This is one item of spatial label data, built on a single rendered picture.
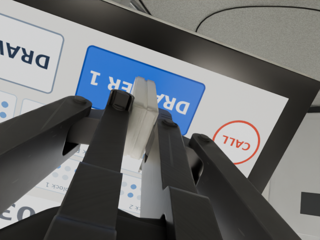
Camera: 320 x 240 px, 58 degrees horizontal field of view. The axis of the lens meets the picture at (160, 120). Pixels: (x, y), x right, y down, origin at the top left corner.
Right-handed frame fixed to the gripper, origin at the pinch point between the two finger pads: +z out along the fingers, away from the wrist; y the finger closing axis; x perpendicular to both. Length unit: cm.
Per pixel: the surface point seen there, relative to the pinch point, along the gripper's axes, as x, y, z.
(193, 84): 2.1, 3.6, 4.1
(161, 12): 8, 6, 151
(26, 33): 1.7, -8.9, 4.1
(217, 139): -1.6, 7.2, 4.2
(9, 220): -14.9, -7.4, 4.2
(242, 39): 10, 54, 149
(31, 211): -13.3, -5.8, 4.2
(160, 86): 1.1, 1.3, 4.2
